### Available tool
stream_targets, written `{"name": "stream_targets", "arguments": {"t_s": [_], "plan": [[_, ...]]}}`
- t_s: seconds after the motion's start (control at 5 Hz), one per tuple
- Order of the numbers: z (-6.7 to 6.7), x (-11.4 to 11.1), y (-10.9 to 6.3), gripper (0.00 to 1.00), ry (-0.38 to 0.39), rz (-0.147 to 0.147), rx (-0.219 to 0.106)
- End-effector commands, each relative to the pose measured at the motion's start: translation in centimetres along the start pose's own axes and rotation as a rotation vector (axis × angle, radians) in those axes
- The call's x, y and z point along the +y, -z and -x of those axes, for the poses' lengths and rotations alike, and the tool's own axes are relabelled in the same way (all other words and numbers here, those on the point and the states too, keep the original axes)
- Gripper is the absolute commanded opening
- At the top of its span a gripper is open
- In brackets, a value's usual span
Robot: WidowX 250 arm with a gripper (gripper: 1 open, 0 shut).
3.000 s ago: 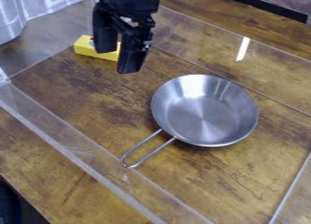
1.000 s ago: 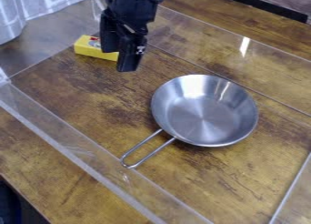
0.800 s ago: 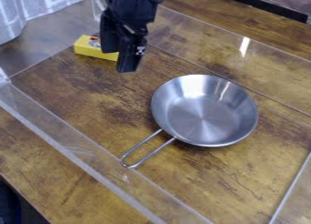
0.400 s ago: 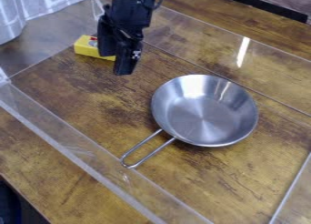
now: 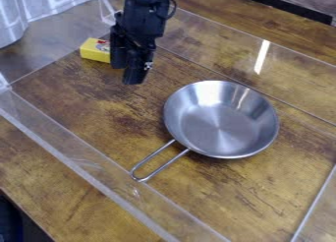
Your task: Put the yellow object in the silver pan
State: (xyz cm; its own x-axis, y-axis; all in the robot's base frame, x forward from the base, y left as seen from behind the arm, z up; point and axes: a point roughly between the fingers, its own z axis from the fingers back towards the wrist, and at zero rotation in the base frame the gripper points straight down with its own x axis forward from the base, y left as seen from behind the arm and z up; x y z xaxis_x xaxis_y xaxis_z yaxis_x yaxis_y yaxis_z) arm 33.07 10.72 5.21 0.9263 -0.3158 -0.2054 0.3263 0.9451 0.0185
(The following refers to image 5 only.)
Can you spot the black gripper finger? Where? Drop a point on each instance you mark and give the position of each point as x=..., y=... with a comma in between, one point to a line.
x=118, y=48
x=138, y=62

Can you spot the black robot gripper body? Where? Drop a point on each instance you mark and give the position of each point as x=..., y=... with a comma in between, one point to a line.
x=143, y=18

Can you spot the yellow butter box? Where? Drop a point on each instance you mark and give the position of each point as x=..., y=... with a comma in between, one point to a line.
x=97, y=49

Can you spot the silver metal pan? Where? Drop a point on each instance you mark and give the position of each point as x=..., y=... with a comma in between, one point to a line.
x=221, y=119

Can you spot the white patterned curtain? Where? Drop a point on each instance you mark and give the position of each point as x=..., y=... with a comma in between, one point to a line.
x=19, y=12

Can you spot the clear acrylic enclosure wall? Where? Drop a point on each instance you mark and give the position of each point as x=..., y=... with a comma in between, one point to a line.
x=87, y=163

